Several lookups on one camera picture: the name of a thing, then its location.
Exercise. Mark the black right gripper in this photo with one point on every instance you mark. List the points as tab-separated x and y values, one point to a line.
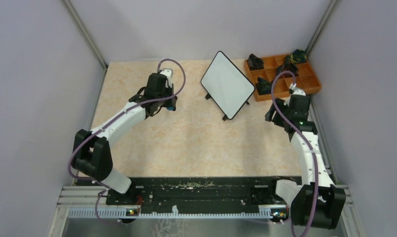
269	115

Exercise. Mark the orange compartment tray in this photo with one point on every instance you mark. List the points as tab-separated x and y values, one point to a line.
306	78

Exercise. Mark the aluminium frame rail front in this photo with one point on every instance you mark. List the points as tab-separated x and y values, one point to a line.
85	196

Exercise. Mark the right corner aluminium post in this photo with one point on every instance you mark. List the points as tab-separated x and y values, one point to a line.
322	24

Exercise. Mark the black crumpled cloth left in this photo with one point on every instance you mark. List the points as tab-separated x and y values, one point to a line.
254	62

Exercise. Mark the white toothed cable duct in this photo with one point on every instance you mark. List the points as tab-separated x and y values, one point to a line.
264	212

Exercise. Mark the corner aluminium post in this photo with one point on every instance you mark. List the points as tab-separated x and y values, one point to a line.
322	24
84	32

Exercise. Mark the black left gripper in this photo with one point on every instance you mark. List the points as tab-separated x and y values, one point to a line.
169	103

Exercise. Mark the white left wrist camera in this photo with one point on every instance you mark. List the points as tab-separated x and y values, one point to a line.
168	73

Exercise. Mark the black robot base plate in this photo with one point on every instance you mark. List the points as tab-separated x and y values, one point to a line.
207	206

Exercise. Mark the left corner aluminium post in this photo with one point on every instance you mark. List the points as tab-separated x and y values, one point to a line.
84	32

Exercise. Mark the white whiteboard black frame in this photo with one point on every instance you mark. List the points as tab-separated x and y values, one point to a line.
227	84

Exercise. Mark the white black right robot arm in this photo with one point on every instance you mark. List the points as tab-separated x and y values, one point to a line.
317	202

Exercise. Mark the dark cloth with yellow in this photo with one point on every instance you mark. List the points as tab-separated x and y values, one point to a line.
296	57

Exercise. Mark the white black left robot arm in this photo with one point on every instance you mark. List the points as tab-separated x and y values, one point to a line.
92	149

